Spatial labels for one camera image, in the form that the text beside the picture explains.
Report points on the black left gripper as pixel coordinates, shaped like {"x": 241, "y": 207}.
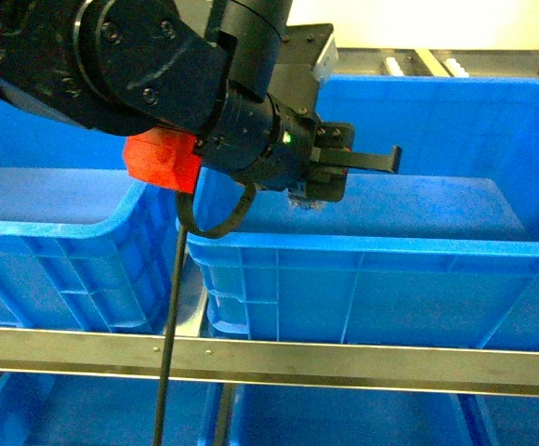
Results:
{"x": 273, "y": 147}

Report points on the red mushroom push button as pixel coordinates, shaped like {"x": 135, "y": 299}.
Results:
{"x": 297, "y": 201}

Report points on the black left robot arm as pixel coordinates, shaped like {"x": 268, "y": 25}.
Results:
{"x": 234, "y": 91}

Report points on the blue plastic crate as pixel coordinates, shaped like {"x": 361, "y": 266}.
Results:
{"x": 83, "y": 246}
{"x": 445, "y": 253}

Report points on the steel rack crossbar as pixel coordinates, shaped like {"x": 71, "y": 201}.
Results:
{"x": 450, "y": 370}

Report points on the blue crate lower right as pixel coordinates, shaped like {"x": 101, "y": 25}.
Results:
{"x": 265, "y": 415}

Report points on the blue plastic crate left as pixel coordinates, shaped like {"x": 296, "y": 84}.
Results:
{"x": 83, "y": 246}

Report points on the blue crate lower left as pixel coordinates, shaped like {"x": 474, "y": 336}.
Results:
{"x": 51, "y": 409}

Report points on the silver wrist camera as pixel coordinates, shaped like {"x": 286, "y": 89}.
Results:
{"x": 325, "y": 64}

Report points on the steel rack frame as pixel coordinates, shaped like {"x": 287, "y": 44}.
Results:
{"x": 456, "y": 63}

